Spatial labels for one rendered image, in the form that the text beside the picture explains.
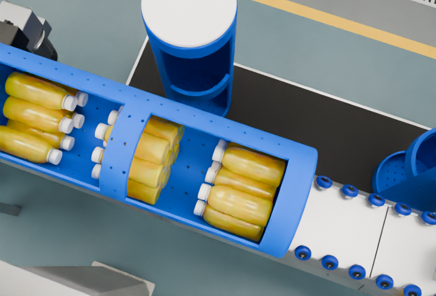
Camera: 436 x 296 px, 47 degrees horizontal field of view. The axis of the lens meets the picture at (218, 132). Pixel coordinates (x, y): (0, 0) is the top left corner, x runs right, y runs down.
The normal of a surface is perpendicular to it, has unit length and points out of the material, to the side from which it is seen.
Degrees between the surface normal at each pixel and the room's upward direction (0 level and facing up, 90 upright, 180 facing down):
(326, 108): 0
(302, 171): 20
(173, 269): 0
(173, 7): 0
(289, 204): 14
